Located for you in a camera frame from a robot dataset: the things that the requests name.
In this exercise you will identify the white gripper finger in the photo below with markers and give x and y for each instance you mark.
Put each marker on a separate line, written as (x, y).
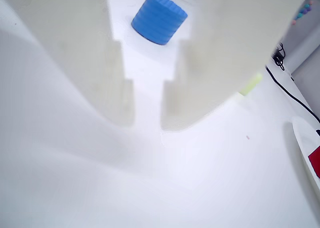
(75, 50)
(225, 37)

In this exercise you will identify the pale yellow foam block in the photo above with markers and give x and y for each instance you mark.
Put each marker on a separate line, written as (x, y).
(251, 85)

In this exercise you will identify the white paper plate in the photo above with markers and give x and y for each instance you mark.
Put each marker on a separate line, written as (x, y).
(302, 137)

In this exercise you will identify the colourful beads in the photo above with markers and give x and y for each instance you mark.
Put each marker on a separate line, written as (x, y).
(305, 11)

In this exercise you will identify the red cube block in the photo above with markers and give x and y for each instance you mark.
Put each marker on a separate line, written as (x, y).
(315, 160)

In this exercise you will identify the blue ribbed cylinder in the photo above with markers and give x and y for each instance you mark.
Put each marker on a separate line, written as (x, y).
(160, 18)

